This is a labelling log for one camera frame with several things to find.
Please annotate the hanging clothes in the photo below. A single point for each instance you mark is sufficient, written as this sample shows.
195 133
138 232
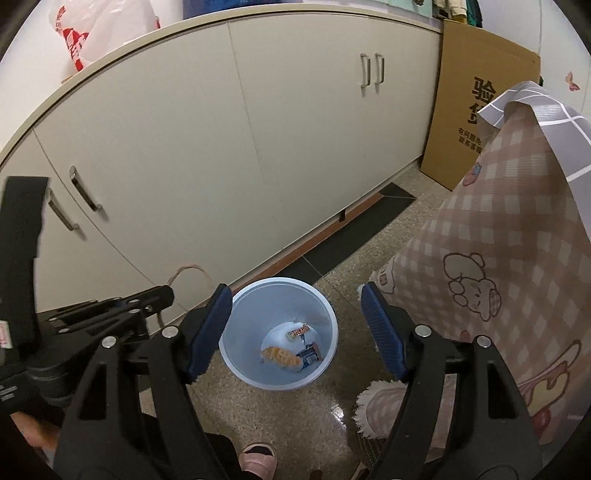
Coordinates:
455 10

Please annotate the pale blue plastic bin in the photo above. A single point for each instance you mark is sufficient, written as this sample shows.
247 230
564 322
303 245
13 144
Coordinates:
244 355

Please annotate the small orange white wrapper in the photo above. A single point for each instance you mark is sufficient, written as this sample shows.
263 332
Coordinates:
298 331

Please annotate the white red plastic bag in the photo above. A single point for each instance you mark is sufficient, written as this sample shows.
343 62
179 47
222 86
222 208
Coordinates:
106 32

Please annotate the pink checked bear tablecloth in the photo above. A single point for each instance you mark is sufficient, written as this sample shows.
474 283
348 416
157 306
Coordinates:
508 258

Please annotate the brown twine loop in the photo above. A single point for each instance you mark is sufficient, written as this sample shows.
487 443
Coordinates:
184 268

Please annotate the person's dark trouser leg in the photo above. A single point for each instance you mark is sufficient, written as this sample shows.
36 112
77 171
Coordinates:
217 457

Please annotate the grey grid cloth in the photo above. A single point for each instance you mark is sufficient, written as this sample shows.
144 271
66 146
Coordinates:
549 120

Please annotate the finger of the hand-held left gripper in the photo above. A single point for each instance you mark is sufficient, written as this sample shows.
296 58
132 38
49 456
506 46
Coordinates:
138 297
124 325

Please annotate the butterfly wall sticker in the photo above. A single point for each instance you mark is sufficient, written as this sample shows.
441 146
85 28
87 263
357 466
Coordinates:
572 82

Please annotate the orange snack wrapper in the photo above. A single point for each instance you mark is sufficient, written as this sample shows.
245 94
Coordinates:
281 357

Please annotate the person's left hand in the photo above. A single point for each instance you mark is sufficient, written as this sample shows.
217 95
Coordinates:
32 431

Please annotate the pink smooth slipper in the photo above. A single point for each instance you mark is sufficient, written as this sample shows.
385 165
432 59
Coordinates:
257 461

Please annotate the small dark blue wrapper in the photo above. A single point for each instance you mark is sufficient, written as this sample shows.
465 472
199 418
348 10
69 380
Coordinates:
308 353

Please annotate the brown cardboard box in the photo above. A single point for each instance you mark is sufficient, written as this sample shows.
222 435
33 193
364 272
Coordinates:
461 115

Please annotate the dark blue cloth item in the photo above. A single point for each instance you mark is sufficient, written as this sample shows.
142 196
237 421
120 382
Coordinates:
205 8

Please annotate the white floor cabinet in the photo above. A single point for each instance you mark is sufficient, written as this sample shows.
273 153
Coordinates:
184 161

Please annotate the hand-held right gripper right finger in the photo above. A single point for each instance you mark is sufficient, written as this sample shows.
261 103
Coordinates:
382 332

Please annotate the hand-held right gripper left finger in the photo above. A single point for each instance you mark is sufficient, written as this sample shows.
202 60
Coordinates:
210 332

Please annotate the pink plaid fluffy slipper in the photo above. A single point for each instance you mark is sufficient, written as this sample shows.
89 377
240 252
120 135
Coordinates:
378 410

